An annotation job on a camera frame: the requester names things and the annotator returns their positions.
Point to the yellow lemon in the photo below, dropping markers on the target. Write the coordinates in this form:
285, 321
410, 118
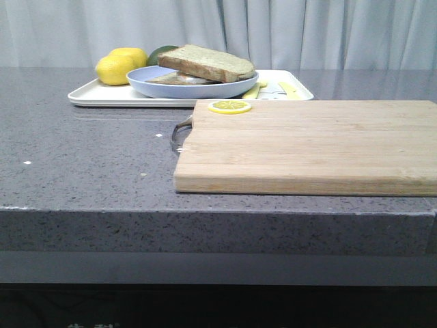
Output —
139, 56
113, 69

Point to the yellow plastic knife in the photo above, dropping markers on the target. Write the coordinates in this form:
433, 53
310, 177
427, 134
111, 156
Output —
290, 90

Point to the yellow plastic fork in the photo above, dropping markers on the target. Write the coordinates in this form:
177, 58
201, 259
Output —
254, 91

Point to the white curtain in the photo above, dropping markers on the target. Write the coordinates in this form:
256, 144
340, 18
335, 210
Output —
349, 35

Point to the metal cutting board handle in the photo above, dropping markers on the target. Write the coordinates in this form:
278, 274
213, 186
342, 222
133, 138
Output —
180, 133

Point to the bread slice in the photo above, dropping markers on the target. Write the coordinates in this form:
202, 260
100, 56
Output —
207, 63
171, 79

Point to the green lime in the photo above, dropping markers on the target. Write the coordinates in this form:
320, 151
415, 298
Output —
153, 57

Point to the cream serving tray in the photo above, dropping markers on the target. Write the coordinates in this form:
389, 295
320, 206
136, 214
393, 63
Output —
97, 94

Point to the back yellow lemon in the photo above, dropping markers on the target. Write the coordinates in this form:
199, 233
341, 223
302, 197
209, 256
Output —
139, 56

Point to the fried egg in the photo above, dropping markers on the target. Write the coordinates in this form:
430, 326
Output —
190, 79

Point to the front yellow lemon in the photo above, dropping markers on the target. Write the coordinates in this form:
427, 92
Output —
113, 69

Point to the lemon slice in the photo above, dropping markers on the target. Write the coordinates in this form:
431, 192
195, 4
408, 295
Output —
229, 106

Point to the light blue plate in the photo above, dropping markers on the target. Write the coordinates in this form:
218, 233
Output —
140, 80

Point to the wooden cutting board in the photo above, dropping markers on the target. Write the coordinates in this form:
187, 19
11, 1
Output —
314, 147

